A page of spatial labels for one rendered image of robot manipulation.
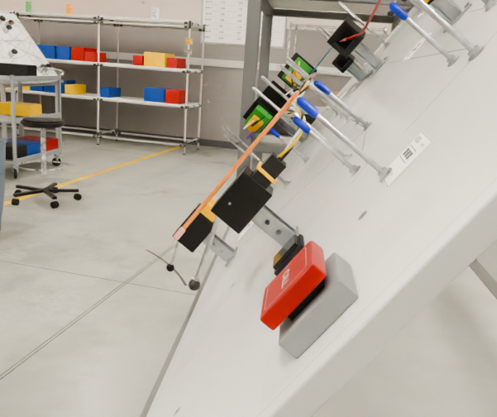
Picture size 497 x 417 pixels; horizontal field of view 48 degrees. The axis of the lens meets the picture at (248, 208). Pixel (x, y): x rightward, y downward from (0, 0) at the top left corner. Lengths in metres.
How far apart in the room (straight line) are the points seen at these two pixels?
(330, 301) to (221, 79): 8.08
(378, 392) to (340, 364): 0.56
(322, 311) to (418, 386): 0.58
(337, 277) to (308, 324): 0.03
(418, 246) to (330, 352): 0.08
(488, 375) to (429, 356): 0.09
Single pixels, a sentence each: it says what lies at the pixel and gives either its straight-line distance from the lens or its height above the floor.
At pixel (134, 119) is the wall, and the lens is 8.95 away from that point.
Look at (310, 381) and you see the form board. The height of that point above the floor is 1.08.
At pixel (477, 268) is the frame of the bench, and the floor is 0.80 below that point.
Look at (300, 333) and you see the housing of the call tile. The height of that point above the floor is 1.09.
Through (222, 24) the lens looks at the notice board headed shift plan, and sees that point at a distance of 8.39.
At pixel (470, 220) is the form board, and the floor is 1.18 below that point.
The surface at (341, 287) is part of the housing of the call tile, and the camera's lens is 0.34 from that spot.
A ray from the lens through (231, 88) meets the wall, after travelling 8.35.
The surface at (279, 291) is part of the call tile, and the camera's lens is 0.35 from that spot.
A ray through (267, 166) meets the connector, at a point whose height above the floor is 1.15.
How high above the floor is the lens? 1.25
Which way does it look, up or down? 14 degrees down
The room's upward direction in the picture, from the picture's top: 4 degrees clockwise
